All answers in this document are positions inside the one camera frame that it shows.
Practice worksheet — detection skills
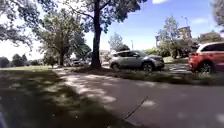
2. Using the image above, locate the tall dark-trunked tree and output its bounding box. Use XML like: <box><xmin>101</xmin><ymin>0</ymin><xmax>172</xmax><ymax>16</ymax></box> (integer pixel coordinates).
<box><xmin>63</xmin><ymin>0</ymin><xmax>149</xmax><ymax>70</ymax></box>

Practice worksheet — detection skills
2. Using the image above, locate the silver car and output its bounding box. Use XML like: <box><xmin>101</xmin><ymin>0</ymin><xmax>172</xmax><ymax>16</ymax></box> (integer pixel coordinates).
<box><xmin>108</xmin><ymin>49</ymin><xmax>166</xmax><ymax>73</ymax></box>

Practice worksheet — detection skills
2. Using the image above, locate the grass verge strip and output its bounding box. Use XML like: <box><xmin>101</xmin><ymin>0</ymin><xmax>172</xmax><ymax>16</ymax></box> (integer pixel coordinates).
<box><xmin>71</xmin><ymin>65</ymin><xmax>224</xmax><ymax>87</ymax></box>

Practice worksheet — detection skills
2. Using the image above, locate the grey concrete path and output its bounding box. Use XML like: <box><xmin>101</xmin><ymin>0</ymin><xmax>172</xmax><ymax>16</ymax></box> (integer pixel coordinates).
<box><xmin>53</xmin><ymin>67</ymin><xmax>224</xmax><ymax>128</ymax></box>

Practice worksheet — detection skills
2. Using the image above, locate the tall building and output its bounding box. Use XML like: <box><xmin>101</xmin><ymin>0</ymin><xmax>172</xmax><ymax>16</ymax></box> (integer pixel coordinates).
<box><xmin>154</xmin><ymin>25</ymin><xmax>194</xmax><ymax>48</ymax></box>

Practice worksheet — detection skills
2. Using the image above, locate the grass field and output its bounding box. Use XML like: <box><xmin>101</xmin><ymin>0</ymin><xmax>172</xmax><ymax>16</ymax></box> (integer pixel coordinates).
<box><xmin>0</xmin><ymin>65</ymin><xmax>134</xmax><ymax>128</ymax></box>

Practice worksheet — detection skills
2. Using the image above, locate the row of distant trees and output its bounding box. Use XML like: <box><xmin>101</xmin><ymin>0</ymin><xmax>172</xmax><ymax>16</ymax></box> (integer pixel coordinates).
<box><xmin>0</xmin><ymin>53</ymin><xmax>44</xmax><ymax>68</ymax></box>

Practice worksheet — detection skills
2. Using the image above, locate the red car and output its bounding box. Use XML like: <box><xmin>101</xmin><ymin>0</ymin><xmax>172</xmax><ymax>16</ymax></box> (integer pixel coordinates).
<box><xmin>187</xmin><ymin>41</ymin><xmax>224</xmax><ymax>75</ymax></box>

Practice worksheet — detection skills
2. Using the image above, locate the overhanging tree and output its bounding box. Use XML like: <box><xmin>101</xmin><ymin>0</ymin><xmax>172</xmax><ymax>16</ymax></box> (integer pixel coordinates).
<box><xmin>0</xmin><ymin>0</ymin><xmax>58</xmax><ymax>46</ymax></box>

